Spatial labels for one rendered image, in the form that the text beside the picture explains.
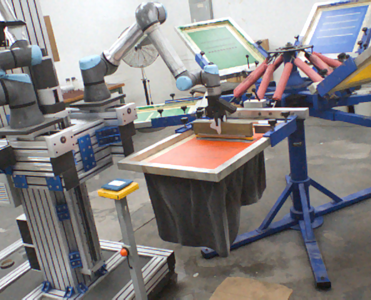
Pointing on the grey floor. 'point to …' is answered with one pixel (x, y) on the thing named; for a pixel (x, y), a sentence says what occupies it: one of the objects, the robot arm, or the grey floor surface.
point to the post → (121, 204)
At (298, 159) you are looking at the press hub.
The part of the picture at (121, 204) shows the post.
